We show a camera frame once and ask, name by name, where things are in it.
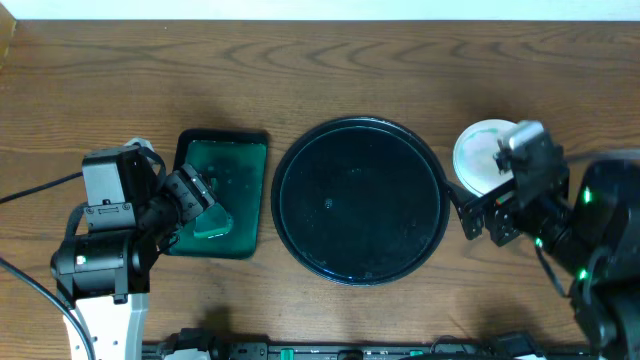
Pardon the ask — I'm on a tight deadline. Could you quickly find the white plate back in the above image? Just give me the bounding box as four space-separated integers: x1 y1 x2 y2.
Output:
453 119 516 197

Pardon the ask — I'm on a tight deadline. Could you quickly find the green scrub sponge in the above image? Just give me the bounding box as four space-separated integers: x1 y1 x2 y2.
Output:
193 203 233 239

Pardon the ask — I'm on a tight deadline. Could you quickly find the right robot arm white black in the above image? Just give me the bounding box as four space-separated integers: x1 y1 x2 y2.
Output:
447 159 639 359

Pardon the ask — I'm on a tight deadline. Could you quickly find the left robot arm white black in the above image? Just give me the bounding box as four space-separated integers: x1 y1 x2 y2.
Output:
51 139 216 359

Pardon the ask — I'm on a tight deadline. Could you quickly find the black rectangular soapy water tray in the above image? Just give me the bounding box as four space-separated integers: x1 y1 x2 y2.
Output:
165 129 268 259

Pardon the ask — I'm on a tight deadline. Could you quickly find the round black tray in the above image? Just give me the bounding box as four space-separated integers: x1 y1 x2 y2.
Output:
270 117 450 287

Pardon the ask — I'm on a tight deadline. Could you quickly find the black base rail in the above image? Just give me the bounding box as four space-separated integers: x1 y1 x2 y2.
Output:
141 329 601 360

